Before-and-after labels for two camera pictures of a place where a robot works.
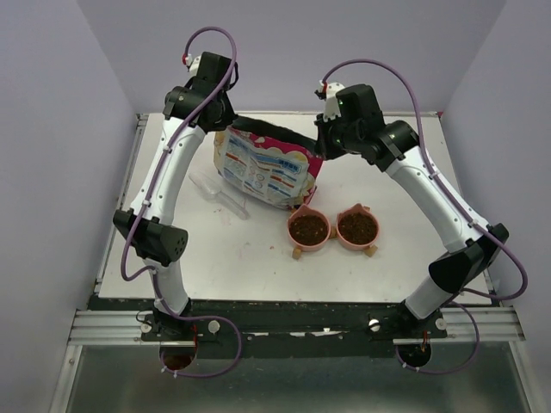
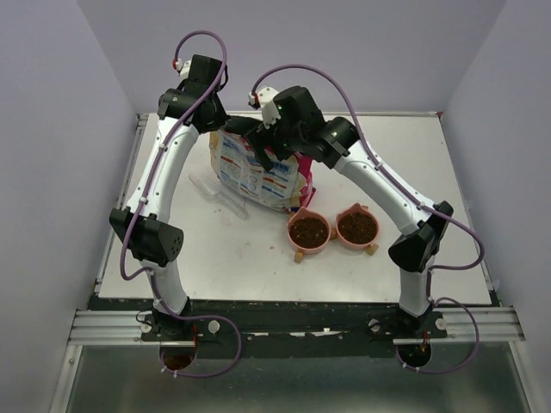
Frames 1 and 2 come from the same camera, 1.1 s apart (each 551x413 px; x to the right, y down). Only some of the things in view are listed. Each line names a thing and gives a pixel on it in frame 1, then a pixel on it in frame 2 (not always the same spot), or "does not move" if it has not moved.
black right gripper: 324,144 -> 259,138
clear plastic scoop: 213,191 does not move
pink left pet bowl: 308,230 does not move
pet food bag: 265,170 does not move
